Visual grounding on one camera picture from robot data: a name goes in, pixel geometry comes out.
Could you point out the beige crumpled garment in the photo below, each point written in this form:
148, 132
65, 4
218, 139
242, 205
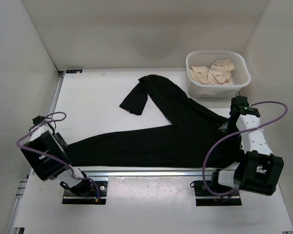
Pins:
219, 73

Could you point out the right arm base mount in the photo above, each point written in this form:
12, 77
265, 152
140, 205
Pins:
204, 198

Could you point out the white plastic basket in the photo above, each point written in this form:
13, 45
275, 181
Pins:
240, 78

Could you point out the black trousers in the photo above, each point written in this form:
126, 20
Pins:
192, 139

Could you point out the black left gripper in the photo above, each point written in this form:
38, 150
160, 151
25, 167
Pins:
62, 141

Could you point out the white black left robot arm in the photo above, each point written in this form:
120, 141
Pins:
54, 164

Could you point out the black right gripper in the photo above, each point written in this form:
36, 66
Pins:
224, 127

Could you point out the dark label sticker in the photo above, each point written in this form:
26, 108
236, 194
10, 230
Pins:
74, 71

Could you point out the aluminium front rail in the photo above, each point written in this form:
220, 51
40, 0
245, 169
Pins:
101, 173

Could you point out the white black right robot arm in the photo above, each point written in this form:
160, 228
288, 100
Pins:
259, 169

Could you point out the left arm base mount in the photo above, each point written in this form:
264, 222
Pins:
96, 197

